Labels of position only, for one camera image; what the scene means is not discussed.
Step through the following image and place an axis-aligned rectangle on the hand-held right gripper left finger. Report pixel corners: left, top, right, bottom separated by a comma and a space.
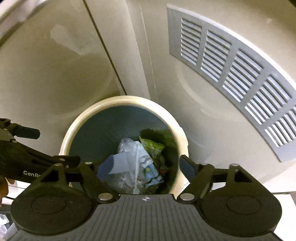
43, 162, 116, 202

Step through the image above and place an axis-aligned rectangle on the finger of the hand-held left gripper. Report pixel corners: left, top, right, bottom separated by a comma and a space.
0, 118, 41, 141
52, 155, 81, 168

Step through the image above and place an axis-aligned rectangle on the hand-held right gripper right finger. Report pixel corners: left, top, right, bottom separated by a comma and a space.
177, 155, 242, 202

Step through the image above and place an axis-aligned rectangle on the green snack bag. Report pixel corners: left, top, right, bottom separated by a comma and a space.
139, 128, 176, 163

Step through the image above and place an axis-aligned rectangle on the clear plastic bag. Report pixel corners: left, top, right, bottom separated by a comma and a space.
117, 138, 153, 193

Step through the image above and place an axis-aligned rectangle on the cream round trash bin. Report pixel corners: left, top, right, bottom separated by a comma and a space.
59, 95, 189, 195

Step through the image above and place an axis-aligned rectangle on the person's left hand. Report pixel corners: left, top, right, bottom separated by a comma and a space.
0, 177, 10, 207

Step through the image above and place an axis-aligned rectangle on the blue white printed wrapper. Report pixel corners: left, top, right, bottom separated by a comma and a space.
139, 158, 164, 188

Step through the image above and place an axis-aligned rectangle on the grey bin liner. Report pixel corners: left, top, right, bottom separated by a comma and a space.
68, 105, 179, 194

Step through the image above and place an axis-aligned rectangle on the wide grey vent grille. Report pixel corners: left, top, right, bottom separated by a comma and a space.
166, 3, 296, 163

